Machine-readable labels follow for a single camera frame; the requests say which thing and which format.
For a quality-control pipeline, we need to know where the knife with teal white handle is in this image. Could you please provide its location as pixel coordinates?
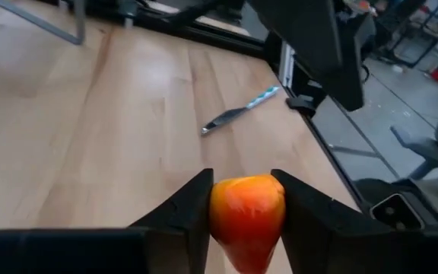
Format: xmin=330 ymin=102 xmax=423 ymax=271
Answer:
xmin=200 ymin=85 xmax=281 ymax=136

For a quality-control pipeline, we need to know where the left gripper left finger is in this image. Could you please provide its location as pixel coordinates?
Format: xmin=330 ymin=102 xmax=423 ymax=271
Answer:
xmin=129 ymin=168 xmax=214 ymax=274

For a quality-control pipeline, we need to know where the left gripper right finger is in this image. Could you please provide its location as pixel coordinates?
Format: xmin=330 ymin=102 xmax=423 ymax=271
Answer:
xmin=271 ymin=170 xmax=395 ymax=274

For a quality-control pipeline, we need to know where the grey office chair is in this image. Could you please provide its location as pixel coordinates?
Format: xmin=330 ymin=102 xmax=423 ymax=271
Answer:
xmin=389 ymin=108 xmax=438 ymax=180

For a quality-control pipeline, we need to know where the red orange pear-shaped fruit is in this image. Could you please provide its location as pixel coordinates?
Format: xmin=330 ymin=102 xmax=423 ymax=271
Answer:
xmin=208 ymin=174 xmax=287 ymax=274

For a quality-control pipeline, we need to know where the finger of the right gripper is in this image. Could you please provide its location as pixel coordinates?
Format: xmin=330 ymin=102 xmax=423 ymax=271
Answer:
xmin=247 ymin=0 xmax=344 ymax=76
xmin=312 ymin=0 xmax=376 ymax=111

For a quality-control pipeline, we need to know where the grey smartphone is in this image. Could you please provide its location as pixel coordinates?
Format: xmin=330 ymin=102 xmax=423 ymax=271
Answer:
xmin=369 ymin=193 xmax=425 ymax=231

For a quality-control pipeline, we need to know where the silver frame bracket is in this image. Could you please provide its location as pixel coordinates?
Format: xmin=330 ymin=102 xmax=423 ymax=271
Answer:
xmin=279 ymin=41 xmax=296 ymax=89

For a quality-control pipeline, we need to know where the black table clamp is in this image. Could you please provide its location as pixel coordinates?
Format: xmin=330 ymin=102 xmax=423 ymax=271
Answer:
xmin=285 ymin=94 xmax=317 ymax=117

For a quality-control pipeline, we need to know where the grey perforated metal shelf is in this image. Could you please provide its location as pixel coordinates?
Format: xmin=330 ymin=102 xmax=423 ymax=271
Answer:
xmin=0 ymin=0 xmax=87 ymax=46

